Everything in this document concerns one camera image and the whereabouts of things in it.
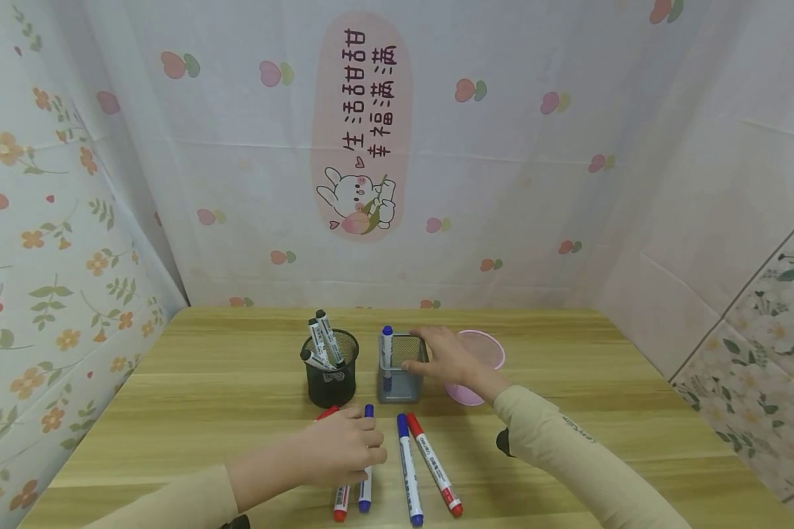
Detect person's left hand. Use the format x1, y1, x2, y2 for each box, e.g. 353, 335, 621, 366
226, 406, 389, 514

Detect person's right hand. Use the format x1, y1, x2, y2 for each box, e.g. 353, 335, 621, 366
401, 326, 514, 405

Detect gray mesh pen holder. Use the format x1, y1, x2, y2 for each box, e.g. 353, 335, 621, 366
377, 332, 430, 404

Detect person's left forearm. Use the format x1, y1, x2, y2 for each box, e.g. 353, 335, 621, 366
85, 464, 239, 529

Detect person's right forearm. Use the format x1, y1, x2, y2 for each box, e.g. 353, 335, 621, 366
493, 385, 693, 529

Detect blue-capped white marker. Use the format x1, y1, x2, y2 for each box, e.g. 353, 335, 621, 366
397, 413, 424, 527
358, 403, 376, 514
380, 325, 395, 393

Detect red-capped white marker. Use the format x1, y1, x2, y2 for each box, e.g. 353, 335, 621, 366
314, 406, 351, 522
407, 412, 464, 517

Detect black mesh pen holder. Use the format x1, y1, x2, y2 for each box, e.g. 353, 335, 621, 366
302, 328, 360, 409

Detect pink mesh pen holder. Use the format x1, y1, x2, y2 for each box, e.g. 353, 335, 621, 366
443, 329, 507, 407

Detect black-capped white marker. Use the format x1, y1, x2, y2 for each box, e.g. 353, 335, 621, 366
300, 348, 337, 371
315, 309, 346, 369
307, 317, 332, 366

